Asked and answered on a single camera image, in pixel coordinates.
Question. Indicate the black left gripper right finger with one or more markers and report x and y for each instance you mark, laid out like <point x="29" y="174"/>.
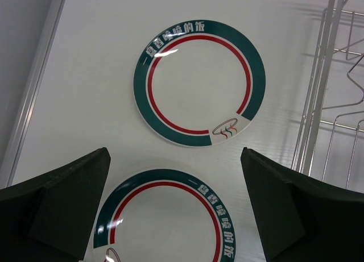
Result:
<point x="300" y="218"/>

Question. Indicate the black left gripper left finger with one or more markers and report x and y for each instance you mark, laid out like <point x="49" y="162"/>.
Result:
<point x="50" y="217"/>

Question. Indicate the green red rimmed plate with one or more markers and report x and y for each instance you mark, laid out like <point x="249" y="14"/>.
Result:
<point x="199" y="83"/>
<point x="164" y="215"/>

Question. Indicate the chrome wire dish rack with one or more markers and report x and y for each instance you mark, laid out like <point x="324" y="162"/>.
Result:
<point x="329" y="144"/>

